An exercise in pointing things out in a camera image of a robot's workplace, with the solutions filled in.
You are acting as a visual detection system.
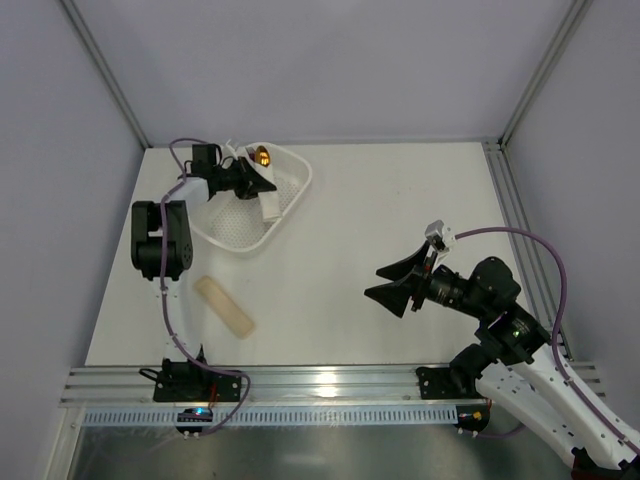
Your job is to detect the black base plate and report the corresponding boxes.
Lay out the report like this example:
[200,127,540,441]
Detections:
[152,370,242,403]
[415,366,481,400]

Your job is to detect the black controller board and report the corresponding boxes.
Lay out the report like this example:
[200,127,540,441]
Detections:
[454,410,491,438]
[175,407,213,439]

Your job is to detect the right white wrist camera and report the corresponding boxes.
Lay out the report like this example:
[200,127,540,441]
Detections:
[425,220,456,260]

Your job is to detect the left black controller board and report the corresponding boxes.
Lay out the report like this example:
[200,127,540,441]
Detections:
[175,407,213,439]

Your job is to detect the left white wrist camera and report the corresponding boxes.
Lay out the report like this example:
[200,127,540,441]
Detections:
[222,140,247,160]

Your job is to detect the aluminium front rail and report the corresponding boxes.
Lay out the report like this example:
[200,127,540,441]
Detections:
[59,363,609,404]

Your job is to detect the left aluminium corner post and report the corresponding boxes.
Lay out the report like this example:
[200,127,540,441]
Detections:
[57,0,152,149]

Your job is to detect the slotted grey cable duct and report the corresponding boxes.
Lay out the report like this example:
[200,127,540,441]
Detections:
[82,404,458,427]

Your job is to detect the right black controller board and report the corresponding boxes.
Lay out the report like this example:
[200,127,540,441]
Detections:
[454,410,491,438]

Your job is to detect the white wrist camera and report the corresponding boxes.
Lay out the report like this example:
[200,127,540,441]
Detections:
[425,220,456,260]
[222,140,247,160]

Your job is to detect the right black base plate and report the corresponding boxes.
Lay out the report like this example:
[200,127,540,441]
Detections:
[415,366,481,400]

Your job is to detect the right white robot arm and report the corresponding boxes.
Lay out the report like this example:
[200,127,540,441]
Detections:
[364,241,639,479]

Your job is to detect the right aluminium corner post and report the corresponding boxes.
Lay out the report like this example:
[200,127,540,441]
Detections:
[498,0,593,148]

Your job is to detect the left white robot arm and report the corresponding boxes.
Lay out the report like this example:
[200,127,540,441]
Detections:
[130,139,278,402]

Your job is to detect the beige wooden cutlery tray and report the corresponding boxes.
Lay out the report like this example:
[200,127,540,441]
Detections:
[194,276,255,340]

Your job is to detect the white perforated plastic basket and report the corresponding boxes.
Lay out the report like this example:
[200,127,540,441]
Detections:
[189,142,312,256]

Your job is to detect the gold ornate spoon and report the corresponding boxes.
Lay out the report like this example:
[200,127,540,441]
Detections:
[253,145,271,168]

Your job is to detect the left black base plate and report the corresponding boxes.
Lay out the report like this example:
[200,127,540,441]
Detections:
[152,370,242,403]

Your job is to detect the aluminium corner post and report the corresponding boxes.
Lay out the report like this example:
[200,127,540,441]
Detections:
[57,0,152,149]
[498,0,593,148]

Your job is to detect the white paper napkin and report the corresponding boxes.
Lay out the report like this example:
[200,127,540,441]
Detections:
[245,144,281,223]

